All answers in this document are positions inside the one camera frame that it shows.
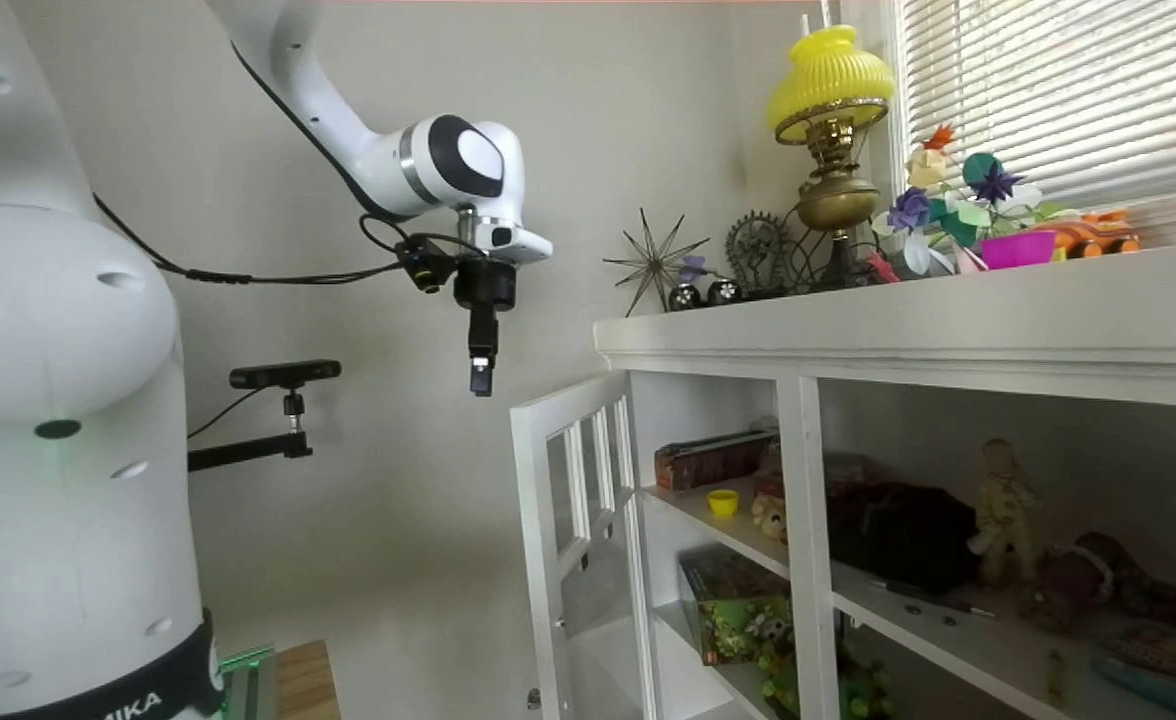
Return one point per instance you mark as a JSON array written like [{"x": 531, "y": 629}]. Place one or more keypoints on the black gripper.
[{"x": 484, "y": 286}]

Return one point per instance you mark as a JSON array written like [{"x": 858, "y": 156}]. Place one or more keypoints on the white glass-paned cabinet door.
[{"x": 540, "y": 562}]

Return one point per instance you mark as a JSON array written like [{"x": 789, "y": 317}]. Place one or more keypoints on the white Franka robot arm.
[{"x": 52, "y": 332}]

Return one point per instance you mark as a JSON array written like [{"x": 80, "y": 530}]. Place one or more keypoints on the white wooden cabinet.
[{"x": 950, "y": 323}]

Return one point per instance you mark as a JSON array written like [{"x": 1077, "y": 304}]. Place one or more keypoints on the metal starburst ornament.
[{"x": 651, "y": 261}]

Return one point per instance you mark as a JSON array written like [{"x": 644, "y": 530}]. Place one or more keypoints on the dark glass ornament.
[
  {"x": 687, "y": 297},
  {"x": 722, "y": 288}
]

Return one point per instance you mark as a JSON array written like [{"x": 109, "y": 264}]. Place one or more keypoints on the dark gear-shaped ornament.
[{"x": 752, "y": 252}]

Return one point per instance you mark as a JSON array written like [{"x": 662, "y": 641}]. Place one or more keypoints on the small yellow cup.
[{"x": 722, "y": 505}]

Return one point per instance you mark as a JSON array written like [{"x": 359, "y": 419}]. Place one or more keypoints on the pale yellow toy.
[{"x": 767, "y": 516}]

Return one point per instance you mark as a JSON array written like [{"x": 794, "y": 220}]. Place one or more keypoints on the light wooden board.
[{"x": 304, "y": 681}]

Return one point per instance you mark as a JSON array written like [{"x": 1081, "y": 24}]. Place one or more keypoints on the small red toy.
[{"x": 881, "y": 264}]

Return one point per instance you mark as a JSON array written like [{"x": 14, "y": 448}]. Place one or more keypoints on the green lit metal plate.
[{"x": 244, "y": 681}]

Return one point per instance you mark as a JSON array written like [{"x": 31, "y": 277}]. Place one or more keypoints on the yellow shade brass lamp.
[{"x": 830, "y": 82}]

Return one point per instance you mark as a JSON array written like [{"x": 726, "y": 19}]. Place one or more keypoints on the black bag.
[{"x": 903, "y": 533}]

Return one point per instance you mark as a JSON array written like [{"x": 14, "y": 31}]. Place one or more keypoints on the colourful paper flowers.
[{"x": 942, "y": 214}]

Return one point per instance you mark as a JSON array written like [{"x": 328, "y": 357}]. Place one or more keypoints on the green spiky toy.
[{"x": 860, "y": 692}]

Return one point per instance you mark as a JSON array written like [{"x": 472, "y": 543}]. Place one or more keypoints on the small pink bowl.
[{"x": 1016, "y": 249}]

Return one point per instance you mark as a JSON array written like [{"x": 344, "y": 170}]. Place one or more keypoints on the tan doll figure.
[{"x": 1007, "y": 514}]

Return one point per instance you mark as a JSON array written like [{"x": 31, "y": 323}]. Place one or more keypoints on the orange plastic toy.
[{"x": 1094, "y": 239}]

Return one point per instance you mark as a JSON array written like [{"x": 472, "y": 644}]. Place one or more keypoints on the brown plush toy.
[{"x": 1075, "y": 580}]

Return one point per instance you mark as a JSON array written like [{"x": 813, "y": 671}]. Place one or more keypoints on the white window blind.
[{"x": 1081, "y": 94}]

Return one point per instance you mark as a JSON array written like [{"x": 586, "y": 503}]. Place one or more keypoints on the flat red teal box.
[{"x": 1169, "y": 665}]

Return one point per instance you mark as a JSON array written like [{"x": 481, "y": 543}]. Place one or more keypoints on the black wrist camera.
[{"x": 431, "y": 261}]

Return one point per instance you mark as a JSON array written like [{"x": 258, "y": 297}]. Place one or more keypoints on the black stereo camera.
[{"x": 282, "y": 373}]

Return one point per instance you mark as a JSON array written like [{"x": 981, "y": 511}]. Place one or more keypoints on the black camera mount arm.
[{"x": 249, "y": 448}]

